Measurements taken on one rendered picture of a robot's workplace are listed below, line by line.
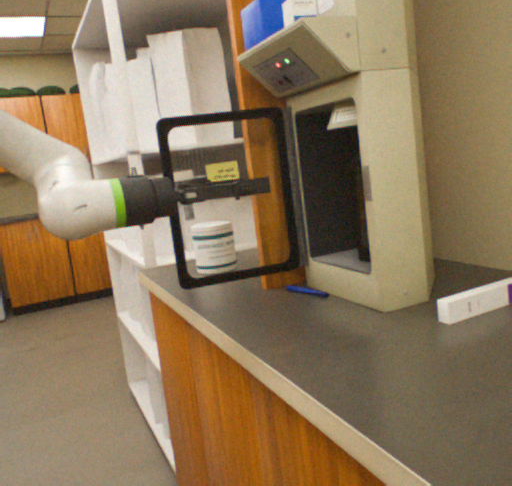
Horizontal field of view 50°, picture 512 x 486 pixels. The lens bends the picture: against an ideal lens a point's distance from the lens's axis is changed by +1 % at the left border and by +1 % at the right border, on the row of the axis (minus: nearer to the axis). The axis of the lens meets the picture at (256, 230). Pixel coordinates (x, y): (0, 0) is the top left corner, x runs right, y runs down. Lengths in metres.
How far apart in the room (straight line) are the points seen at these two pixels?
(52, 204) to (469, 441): 0.71
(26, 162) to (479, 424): 0.82
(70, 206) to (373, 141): 0.57
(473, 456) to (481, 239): 0.91
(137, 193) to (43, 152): 0.19
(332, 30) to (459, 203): 0.67
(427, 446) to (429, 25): 1.17
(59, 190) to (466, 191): 1.00
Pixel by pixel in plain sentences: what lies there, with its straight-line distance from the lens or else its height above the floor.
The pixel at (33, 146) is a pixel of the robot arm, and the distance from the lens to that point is 1.06.
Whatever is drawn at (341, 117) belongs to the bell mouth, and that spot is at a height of 1.34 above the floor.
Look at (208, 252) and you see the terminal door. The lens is 1.29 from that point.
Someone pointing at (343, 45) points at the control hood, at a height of 1.46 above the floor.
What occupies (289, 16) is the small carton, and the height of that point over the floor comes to 1.54.
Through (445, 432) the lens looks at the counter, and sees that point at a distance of 0.70.
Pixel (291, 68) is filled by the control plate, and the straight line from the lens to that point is 1.18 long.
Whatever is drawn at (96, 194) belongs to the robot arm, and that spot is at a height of 1.25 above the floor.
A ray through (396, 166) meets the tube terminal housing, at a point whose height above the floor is 1.22.
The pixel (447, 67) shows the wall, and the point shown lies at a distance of 1.54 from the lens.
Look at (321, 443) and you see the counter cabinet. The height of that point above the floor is 0.84.
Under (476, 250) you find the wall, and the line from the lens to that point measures 1.53.
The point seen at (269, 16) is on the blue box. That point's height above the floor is 1.56.
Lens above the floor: 1.28
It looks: 8 degrees down
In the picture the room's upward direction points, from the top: 7 degrees counter-clockwise
